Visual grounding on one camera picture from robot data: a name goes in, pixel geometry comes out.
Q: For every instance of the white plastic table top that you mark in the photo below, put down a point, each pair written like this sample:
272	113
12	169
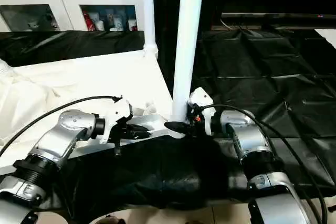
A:
78	82

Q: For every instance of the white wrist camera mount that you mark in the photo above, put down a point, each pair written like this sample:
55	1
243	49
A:
200	98
118	111

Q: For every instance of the red white bottle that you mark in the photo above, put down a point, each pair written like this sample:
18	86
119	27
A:
89	22

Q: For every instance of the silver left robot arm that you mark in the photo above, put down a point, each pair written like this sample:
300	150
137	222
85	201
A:
60	134

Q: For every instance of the black plastic mat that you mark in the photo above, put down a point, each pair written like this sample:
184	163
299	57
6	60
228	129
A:
262	64

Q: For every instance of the white flat board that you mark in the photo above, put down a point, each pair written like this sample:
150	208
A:
328	37

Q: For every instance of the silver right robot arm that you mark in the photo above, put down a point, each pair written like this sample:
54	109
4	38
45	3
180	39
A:
249	137

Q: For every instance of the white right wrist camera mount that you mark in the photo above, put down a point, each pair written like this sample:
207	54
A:
200	98

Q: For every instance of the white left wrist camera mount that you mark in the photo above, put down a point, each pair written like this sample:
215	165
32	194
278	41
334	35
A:
118	111

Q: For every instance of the white cup with red label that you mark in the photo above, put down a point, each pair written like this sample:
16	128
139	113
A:
133	24

